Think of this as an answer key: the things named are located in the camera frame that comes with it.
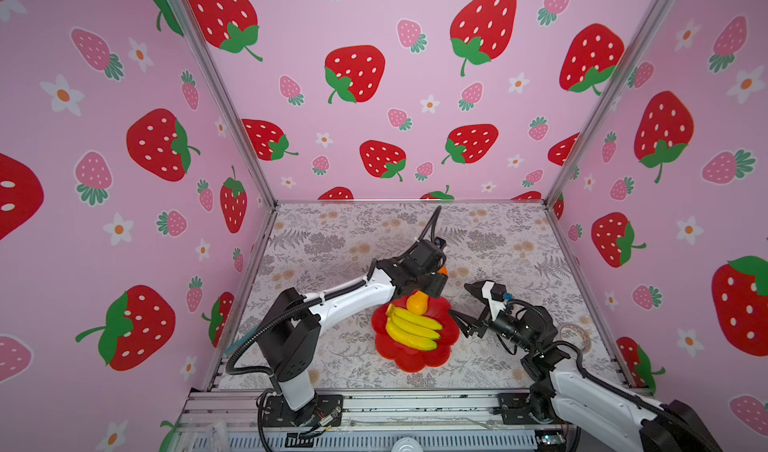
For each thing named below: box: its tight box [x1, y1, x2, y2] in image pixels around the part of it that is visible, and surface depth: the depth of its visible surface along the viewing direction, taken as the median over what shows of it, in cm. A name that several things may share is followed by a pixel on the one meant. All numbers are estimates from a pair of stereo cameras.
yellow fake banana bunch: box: [386, 304, 443, 351], surface depth 86 cm
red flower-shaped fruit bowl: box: [371, 296, 460, 372], surface depth 84 cm
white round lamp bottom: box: [391, 437, 424, 452], surface depth 66 cm
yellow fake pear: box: [406, 289, 429, 315], surface depth 89 cm
